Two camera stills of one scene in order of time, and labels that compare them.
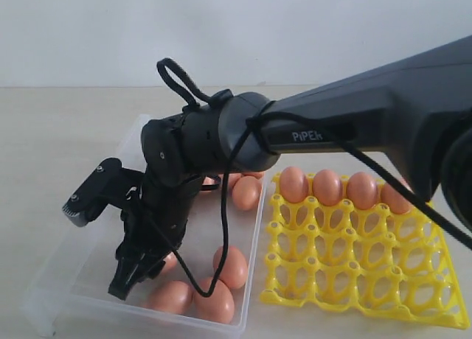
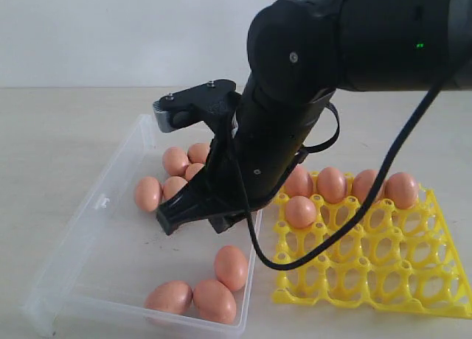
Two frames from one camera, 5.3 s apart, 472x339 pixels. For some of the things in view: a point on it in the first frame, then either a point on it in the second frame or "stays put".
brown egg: [170, 265] to [301, 212]
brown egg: [219, 306] stays put
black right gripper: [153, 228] to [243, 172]
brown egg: [174, 296] stays put
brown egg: [234, 270] stays put
